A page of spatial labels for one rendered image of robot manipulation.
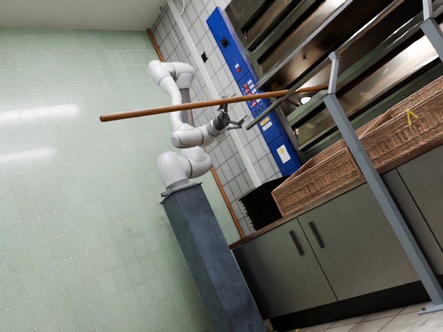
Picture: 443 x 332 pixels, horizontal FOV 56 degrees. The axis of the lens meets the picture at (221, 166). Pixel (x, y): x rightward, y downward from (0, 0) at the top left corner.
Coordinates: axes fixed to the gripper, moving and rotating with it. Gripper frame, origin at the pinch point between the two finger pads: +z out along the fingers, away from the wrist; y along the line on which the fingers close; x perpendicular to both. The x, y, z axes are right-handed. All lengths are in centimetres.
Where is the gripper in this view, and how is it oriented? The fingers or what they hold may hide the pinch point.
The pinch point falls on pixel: (239, 105)
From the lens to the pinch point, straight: 222.0
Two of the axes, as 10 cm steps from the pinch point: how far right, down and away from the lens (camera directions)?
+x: -7.2, 1.9, -6.7
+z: 5.5, -4.3, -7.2
